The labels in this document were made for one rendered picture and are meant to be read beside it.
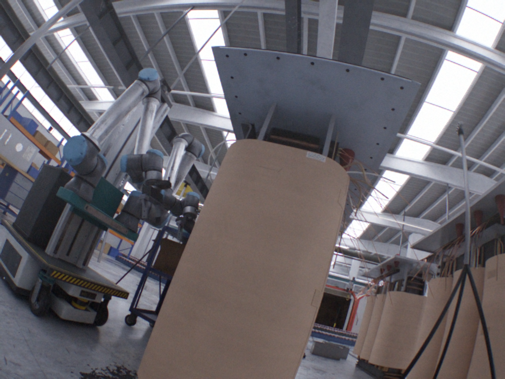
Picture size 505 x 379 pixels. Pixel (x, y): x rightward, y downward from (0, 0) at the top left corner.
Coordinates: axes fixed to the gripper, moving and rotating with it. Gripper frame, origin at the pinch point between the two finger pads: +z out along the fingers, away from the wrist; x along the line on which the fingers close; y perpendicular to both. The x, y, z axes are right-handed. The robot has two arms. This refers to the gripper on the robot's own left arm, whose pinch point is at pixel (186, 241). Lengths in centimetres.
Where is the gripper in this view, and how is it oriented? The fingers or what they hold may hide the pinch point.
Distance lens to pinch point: 152.3
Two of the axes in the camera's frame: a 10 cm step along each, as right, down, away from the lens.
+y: 9.4, -2.3, -2.6
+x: 3.5, 5.9, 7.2
